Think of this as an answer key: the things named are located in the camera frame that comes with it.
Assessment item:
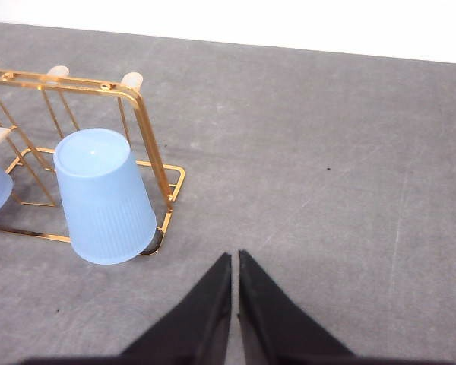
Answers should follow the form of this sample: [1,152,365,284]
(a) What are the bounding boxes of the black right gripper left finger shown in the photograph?
[83,252,232,365]

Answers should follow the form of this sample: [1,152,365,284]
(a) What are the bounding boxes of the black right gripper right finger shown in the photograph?
[238,249,359,365]

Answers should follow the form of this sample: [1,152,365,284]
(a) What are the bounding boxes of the gold wire cup rack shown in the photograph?
[0,66,185,256]

